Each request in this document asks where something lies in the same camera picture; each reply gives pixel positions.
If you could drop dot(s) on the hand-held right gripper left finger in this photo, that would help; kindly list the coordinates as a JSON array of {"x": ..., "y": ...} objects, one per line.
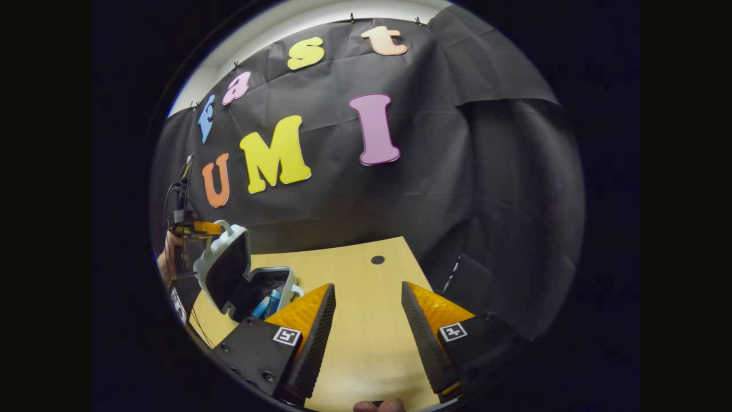
[{"x": 311, "y": 349}]

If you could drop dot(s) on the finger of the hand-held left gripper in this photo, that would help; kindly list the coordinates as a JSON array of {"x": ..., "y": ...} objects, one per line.
[{"x": 197, "y": 229}]

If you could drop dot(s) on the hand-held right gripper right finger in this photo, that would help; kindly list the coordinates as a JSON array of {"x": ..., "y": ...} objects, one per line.
[{"x": 426, "y": 343}]

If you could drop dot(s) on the white suitcase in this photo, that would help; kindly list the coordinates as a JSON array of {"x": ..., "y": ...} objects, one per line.
[{"x": 226, "y": 269}]

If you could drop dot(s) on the blue translucent bottle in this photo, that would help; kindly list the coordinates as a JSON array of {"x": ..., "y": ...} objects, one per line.
[{"x": 274, "y": 300}]

